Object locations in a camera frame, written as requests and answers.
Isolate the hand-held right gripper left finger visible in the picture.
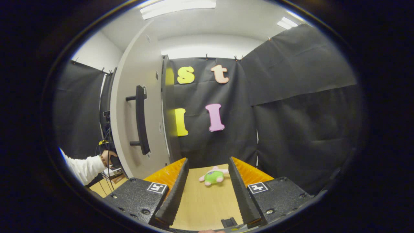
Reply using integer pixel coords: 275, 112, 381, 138
103, 158, 190, 228

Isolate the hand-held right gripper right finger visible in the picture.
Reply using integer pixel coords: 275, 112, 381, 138
228, 157, 314, 228

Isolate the black cabinet door handle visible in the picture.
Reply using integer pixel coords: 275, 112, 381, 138
125, 85, 151, 155

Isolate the grey cabinet door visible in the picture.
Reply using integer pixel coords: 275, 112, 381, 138
110, 19, 172, 180

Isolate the green and pink plush toy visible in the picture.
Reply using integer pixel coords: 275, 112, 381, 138
199, 166, 229, 186

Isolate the stack of booklets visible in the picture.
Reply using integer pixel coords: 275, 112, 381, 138
103, 166, 125, 183

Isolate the black backdrop cloth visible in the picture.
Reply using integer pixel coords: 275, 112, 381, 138
53, 23, 359, 194

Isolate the large ceiling light panel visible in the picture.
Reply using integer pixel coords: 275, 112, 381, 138
140, 0, 216, 20

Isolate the small ceiling light panel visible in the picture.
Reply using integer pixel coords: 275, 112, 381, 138
277, 17, 298, 30

